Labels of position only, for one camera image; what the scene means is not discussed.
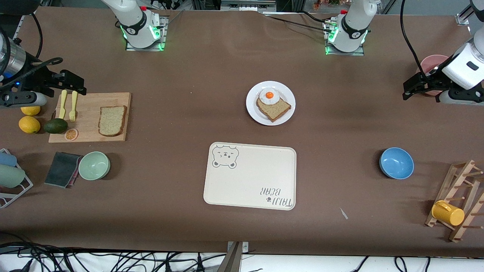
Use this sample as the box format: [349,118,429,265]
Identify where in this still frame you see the brown bread slice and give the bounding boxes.
[98,105,127,137]
[256,96,292,122]

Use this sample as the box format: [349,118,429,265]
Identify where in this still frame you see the white round plate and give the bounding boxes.
[246,81,296,126]

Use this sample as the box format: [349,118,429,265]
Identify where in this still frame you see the yellow plastic fork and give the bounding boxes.
[69,90,78,122]

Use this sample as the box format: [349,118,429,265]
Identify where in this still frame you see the pink bowl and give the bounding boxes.
[416,55,450,97]

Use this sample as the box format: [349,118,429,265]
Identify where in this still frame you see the wooden cutting board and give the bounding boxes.
[48,93,132,143]

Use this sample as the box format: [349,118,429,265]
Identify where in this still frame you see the green avocado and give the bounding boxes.
[43,118,68,134]

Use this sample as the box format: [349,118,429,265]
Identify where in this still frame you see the blue bowl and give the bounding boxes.
[379,147,414,179]

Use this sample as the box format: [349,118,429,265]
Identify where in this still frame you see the light green bowl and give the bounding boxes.
[78,151,111,181]

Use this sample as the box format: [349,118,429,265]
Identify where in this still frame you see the dark grey cloth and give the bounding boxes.
[44,152,82,189]

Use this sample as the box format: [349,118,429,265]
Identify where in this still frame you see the light blue cup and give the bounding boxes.
[0,151,18,167]

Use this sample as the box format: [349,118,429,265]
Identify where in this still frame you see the wooden mug rack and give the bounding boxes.
[425,160,484,243]

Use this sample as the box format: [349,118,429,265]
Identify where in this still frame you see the pale green cup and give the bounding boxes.
[0,165,26,188]

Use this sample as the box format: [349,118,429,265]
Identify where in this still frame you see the yellow mug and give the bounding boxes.
[431,201,465,226]

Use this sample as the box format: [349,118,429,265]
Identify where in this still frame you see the fried egg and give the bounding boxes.
[259,88,281,105]

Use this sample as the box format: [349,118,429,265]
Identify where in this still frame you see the cream bear tray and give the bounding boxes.
[203,142,297,211]

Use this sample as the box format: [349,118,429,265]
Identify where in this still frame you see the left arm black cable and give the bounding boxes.
[400,0,432,76]

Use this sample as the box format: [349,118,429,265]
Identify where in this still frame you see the aluminium frame profile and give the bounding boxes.
[456,6,475,25]

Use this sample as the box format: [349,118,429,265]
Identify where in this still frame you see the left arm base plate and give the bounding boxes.
[323,19,365,56]

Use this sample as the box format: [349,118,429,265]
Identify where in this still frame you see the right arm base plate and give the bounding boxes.
[125,16,168,51]

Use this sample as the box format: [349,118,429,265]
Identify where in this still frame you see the white wire rack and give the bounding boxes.
[0,148,34,209]

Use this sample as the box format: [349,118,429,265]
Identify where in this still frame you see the black cable on table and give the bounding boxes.
[265,11,330,31]

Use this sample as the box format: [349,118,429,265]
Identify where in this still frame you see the metal table bracket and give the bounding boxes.
[223,241,249,272]

